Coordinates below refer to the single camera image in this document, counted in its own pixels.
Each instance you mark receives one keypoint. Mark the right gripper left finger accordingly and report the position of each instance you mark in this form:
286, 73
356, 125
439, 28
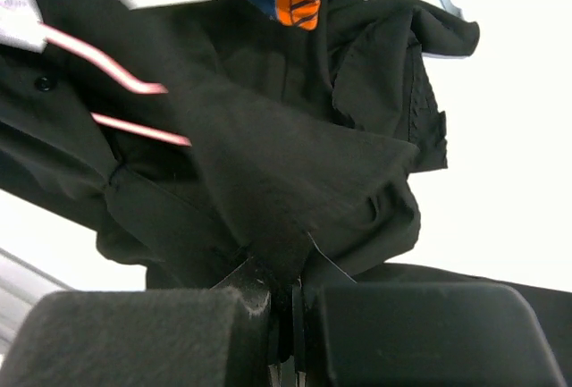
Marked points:
215, 337

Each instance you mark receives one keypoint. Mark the black shirt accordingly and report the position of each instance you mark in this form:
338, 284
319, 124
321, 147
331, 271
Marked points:
194, 138

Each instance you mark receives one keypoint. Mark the aluminium table frame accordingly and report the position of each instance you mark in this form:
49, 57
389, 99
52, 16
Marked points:
22, 287

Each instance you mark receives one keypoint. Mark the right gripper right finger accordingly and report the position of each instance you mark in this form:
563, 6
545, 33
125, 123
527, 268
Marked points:
423, 334

